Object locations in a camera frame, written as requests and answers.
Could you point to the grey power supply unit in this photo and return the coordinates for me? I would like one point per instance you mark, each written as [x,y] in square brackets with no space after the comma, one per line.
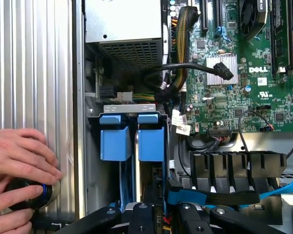
[122,19]

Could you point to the green motherboard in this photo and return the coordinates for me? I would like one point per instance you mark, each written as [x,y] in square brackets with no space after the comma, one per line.
[258,97]

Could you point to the silver chipset heat sink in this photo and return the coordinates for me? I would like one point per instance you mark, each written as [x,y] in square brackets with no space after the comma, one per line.
[210,78]

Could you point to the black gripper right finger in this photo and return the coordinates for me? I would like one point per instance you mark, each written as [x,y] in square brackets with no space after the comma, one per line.
[188,219]

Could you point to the black expansion slot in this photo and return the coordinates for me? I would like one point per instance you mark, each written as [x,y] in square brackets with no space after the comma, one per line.
[205,14]
[218,12]

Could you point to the empty blue disk carrier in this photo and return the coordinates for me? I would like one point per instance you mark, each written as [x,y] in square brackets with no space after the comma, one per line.
[114,143]

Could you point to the RAM stick with black chips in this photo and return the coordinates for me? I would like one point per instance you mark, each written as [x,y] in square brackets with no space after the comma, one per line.
[279,36]

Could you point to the person's right hand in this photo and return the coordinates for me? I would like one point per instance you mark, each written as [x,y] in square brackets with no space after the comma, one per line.
[14,197]

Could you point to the black plastic air duct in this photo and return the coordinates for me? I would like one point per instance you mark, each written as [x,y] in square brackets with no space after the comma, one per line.
[234,165]

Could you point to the open black PC case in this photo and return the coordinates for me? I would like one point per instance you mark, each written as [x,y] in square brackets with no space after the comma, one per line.
[78,73]

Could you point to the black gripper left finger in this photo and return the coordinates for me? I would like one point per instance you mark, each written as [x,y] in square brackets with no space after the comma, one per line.
[142,219]

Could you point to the person's left hand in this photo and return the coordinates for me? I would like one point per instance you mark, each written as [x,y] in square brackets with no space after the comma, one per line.
[19,156]

